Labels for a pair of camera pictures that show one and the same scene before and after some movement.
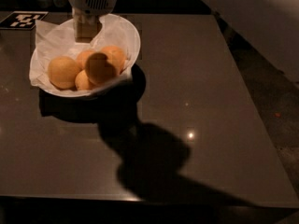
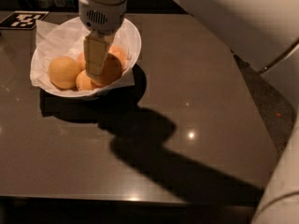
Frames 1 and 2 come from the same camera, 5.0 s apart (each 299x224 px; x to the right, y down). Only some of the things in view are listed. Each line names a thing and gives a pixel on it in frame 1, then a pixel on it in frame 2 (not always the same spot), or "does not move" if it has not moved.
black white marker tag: x=21 y=20 does not move
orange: x=62 y=72 does not move
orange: x=82 y=81 does not move
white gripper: x=91 y=0 to x=100 y=18
